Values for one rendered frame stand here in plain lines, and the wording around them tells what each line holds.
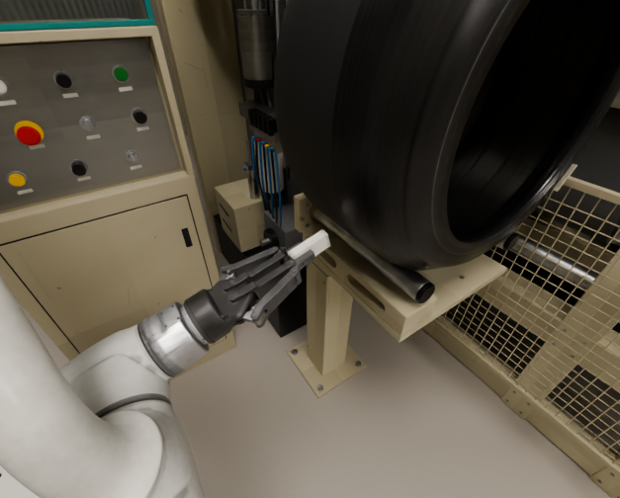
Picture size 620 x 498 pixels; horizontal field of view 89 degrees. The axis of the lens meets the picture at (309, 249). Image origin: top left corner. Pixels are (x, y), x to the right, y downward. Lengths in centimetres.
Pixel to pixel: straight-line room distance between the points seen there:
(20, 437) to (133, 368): 18
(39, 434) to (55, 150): 81
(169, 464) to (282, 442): 105
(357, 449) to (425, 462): 25
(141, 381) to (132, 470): 12
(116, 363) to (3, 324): 19
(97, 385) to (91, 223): 66
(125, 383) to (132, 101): 74
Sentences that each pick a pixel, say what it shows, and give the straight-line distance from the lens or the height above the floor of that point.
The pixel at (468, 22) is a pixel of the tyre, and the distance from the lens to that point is 37.
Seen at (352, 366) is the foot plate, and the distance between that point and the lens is 154.
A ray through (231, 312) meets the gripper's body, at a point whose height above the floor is 98.
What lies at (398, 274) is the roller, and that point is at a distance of 62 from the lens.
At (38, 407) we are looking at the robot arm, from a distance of 30.
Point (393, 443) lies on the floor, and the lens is 144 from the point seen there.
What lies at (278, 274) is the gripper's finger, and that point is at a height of 100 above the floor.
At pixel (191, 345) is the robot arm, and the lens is 46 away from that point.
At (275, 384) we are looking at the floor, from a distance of 151.
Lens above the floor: 133
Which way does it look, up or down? 39 degrees down
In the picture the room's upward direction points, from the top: straight up
